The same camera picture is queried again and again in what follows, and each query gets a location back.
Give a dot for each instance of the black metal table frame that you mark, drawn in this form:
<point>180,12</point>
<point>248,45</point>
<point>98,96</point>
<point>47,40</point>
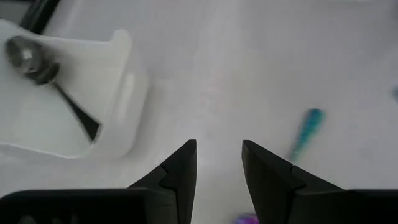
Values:
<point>38,15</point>

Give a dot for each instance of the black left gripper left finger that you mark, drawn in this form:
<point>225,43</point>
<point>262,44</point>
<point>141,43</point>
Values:
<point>177,186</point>

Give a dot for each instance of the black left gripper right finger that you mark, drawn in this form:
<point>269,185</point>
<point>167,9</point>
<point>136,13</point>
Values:
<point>270,186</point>

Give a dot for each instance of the glossy black spoon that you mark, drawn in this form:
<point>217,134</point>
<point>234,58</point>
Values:
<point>23,56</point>

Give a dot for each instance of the iridescent rainbow spoon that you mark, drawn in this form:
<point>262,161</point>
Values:
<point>308,130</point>

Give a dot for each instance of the white plastic bin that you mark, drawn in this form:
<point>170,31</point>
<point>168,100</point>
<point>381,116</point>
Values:
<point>93,77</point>

